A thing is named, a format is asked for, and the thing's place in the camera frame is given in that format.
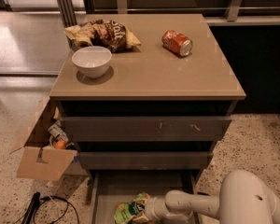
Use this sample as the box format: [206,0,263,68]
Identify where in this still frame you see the orange fruit in box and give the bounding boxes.
[54,140,67,149]

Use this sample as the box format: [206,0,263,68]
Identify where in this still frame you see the black cable left floor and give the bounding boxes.
[12,195,80,224]

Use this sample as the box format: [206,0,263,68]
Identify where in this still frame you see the open cardboard box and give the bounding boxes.
[10,96,86,181]

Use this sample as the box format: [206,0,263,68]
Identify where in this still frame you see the green rice chip bag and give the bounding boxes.
[113,192,161,224]

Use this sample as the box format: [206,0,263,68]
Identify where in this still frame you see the metal railing frame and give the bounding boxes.
[57,0,280,26]

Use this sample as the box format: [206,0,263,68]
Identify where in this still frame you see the black bar on floor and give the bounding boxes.
[21,192,40,224]

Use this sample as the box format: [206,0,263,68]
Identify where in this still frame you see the grey drawer cabinet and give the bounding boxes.
[49,13,246,185]

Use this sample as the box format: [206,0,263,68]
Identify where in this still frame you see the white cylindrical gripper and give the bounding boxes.
[145,197,193,224]

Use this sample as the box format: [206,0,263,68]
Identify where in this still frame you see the orange soda can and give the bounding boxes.
[161,30,193,57]

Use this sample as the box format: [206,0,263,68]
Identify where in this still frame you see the open bottom grey drawer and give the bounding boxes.
[89,170,195,224]

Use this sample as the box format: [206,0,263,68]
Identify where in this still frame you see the white ceramic bowl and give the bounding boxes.
[72,46,112,78]

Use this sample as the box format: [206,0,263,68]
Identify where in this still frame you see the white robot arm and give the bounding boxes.
[145,170,280,224]

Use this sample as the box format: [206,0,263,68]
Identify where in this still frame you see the top grey drawer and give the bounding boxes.
[62,117,231,142]

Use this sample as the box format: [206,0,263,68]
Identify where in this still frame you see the middle grey drawer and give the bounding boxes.
[78,152,213,170]

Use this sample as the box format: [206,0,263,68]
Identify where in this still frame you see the white packet in box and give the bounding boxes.
[49,124,68,142]

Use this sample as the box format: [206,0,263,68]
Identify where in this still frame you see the brown crumpled chip bag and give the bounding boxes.
[64,20,141,53]

